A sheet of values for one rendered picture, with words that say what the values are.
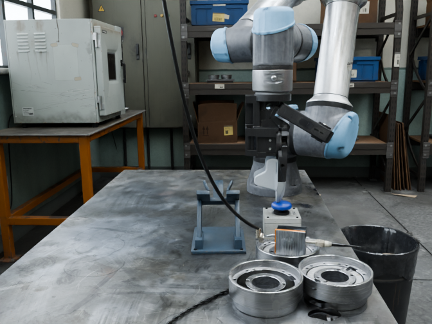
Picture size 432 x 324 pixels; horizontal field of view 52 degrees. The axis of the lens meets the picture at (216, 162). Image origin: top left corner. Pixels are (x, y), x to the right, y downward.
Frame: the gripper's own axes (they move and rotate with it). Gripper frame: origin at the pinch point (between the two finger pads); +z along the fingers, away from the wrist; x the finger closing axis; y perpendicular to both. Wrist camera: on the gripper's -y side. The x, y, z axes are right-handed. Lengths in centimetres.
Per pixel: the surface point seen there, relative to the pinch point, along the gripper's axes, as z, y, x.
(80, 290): 8.2, 32.1, 24.5
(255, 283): 6.1, 5.7, 25.1
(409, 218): 87, -119, -246
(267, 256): 4.4, 3.7, 19.1
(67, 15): -73, 163, -319
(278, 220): 3.9, 0.7, 3.4
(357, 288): 4.5, -7.8, 29.2
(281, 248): 4.0, 1.4, 16.9
